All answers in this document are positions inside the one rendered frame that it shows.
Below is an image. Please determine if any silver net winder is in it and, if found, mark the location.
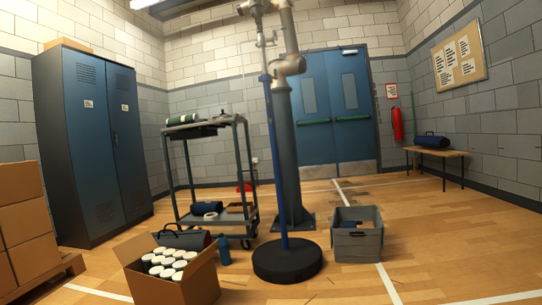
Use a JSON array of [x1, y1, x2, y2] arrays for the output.
[[255, 30, 279, 49]]

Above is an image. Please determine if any green white rolled net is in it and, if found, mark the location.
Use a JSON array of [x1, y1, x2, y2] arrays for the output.
[[164, 112, 200, 128]]

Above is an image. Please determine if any black tray under trolley top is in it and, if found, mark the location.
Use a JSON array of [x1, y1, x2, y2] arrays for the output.
[[168, 126, 219, 141]]

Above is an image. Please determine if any open cardboard box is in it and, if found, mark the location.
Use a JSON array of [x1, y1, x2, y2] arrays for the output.
[[111, 230, 223, 305]]

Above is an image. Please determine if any ceiling light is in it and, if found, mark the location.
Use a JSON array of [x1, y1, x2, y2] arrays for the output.
[[128, 0, 163, 11]]

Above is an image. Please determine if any blue double door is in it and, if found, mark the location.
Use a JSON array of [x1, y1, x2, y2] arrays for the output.
[[286, 43, 381, 182]]

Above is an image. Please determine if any green metal trolley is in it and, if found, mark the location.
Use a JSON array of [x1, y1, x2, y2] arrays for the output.
[[159, 112, 261, 252]]

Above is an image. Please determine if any red fire extinguisher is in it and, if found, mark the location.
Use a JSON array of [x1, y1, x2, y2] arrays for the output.
[[390, 105, 405, 142]]

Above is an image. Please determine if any green pole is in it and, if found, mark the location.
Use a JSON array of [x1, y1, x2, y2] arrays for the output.
[[409, 89, 419, 147]]

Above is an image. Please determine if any flat brown box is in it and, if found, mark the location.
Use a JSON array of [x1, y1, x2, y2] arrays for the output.
[[224, 201, 255, 214]]

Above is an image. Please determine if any flat cardboard box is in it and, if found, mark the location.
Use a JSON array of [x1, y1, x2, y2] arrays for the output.
[[42, 36, 95, 55]]

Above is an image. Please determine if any dark blue rolled bag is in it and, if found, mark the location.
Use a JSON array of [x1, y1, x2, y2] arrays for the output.
[[189, 200, 224, 218]]

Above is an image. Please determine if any cork notice board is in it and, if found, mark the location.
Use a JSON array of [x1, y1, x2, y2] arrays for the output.
[[429, 17, 489, 94]]

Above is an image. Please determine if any blue metal locker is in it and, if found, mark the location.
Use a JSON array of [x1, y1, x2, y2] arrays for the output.
[[30, 43, 155, 251]]

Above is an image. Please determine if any dark blue barrel bag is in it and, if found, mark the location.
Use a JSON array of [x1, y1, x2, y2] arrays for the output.
[[412, 130, 452, 150]]

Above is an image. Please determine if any wooden bench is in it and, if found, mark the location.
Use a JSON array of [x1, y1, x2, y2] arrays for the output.
[[402, 144, 472, 193]]

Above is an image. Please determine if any dark grey duffel bag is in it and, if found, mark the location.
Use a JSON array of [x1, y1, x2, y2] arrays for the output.
[[152, 222, 213, 253]]

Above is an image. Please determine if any blue bottle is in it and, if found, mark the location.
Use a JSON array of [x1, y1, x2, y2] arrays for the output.
[[216, 232, 234, 268]]

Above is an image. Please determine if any grey plastic crate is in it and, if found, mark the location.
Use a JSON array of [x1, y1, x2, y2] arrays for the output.
[[329, 204, 385, 265]]

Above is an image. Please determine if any large cardboard box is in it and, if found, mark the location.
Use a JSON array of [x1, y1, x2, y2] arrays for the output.
[[0, 159, 46, 209], [0, 251, 19, 299], [7, 231, 64, 288], [0, 195, 54, 250]]

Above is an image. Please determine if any wooden pallet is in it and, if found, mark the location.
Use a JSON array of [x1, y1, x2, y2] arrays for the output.
[[0, 250, 87, 305]]

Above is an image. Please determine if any silver inner post tube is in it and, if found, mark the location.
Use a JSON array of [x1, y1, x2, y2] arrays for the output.
[[257, 30, 270, 77]]

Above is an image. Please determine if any blue badminton post tube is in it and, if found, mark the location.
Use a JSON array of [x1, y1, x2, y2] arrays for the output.
[[258, 74, 291, 252]]

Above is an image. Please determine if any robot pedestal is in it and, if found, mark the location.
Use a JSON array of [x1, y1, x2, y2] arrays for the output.
[[269, 87, 317, 234]]

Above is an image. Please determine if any black round post base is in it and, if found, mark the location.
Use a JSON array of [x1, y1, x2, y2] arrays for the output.
[[251, 236, 324, 286]]

